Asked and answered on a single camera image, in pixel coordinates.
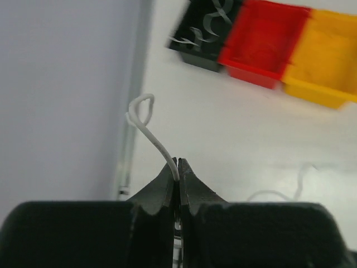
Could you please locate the red plastic bin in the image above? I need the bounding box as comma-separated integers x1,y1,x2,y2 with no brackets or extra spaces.
218,1,312,89

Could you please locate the left aluminium frame post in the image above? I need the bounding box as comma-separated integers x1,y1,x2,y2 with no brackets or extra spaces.
115,1,154,200

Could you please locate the yellow plastic bin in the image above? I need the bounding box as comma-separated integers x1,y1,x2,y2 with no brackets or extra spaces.
283,9,356,109

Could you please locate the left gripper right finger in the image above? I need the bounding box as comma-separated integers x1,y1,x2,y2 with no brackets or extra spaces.
177,158,225,267

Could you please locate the black plastic bin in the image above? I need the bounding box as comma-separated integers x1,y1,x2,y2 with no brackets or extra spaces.
168,0,244,73

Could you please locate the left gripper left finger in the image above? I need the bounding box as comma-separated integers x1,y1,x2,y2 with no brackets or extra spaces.
127,164,177,267

